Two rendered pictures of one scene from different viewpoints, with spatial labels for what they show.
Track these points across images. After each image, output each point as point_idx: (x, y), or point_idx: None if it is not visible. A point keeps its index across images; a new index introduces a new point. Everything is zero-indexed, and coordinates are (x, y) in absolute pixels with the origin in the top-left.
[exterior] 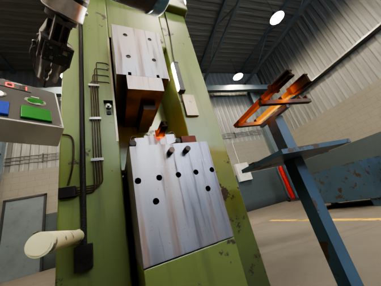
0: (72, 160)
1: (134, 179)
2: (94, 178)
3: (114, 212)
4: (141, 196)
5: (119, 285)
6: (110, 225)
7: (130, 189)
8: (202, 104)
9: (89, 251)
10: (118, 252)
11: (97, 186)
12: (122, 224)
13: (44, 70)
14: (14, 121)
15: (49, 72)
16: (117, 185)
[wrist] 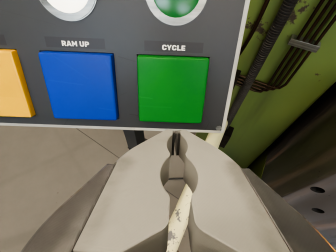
0: (254, 28)
1: (314, 186)
2: (273, 77)
3: (272, 122)
4: (302, 197)
5: (241, 158)
6: (259, 128)
7: (314, 130)
8: None
9: (226, 140)
10: (252, 146)
11: (269, 89)
12: (273, 135)
13: (165, 160)
14: (131, 129)
15: (189, 169)
16: (305, 99)
